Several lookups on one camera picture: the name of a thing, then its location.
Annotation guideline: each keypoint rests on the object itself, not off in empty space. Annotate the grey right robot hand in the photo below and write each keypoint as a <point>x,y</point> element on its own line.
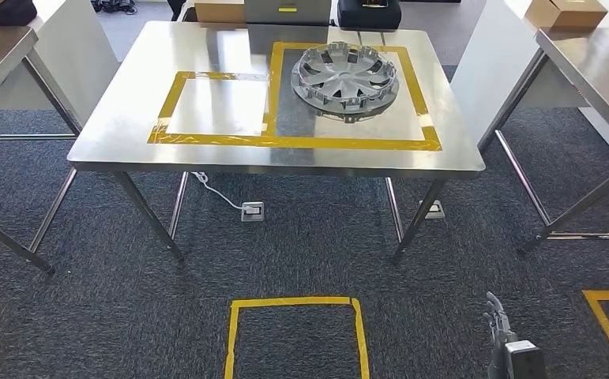
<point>498,335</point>

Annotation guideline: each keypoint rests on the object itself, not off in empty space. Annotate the silver plastic wheel hubcap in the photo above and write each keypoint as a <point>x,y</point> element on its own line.
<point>346,78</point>

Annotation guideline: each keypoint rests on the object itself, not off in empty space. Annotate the floor socket plate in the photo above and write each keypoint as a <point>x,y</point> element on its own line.
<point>252,211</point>
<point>435,212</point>

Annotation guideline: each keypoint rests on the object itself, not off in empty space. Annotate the white desk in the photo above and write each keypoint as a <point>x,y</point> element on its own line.
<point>482,68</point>
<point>605,131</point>
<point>74,57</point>

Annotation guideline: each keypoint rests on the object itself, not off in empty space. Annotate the yellow tape rectangle on bench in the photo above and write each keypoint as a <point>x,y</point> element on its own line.
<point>293,142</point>

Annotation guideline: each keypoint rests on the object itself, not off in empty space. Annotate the brown cardboard box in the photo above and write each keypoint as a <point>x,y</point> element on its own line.
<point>220,11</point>
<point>566,14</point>

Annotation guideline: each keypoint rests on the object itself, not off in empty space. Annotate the black box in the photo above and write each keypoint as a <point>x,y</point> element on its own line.
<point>369,16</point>

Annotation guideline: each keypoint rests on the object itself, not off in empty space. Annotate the black remote controller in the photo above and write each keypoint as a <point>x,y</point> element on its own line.
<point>375,3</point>

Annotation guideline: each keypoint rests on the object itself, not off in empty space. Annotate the grey box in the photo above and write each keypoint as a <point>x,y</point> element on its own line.
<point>288,14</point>

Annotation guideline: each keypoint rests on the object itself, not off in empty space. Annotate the black power adapters bundle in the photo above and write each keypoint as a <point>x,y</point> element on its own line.
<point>115,6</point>

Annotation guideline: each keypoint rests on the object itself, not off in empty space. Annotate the black bag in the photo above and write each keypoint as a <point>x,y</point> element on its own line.
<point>0,13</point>

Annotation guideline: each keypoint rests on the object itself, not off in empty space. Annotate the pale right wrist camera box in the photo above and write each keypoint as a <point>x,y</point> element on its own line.
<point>526,361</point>

